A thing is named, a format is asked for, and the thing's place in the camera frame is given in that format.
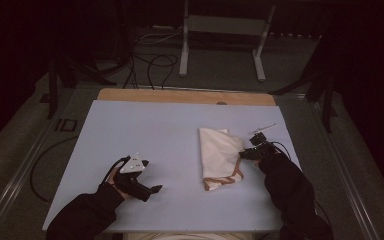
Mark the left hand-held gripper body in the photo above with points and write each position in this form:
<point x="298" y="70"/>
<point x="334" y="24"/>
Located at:
<point x="131" y="165"/>

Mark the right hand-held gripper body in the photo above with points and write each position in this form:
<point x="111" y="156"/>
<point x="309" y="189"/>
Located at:
<point x="261" y="150"/>

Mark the cream baby bodysuit brown trim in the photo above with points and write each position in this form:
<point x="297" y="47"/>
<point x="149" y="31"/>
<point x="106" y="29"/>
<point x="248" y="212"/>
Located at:
<point x="218" y="153"/>

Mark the person's right hand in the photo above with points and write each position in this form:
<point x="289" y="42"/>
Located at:
<point x="257" y="162"/>

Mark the person's left hand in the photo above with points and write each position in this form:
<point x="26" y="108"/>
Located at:
<point x="113" y="176"/>

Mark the pale blue table mat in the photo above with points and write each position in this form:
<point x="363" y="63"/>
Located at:
<point x="146" y="133"/>

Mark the round brown table grommet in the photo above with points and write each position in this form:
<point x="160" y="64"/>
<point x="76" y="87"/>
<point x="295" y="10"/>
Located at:
<point x="221" y="103"/>

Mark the wooden table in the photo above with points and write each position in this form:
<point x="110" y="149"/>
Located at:
<point x="146" y="96"/>

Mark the black metal stand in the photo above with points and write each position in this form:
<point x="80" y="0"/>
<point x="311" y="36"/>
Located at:
<point x="328" y="100"/>
<point x="52" y="86"/>

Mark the white metal stand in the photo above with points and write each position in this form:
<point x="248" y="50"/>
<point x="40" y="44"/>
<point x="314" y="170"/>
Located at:
<point x="226" y="25"/>

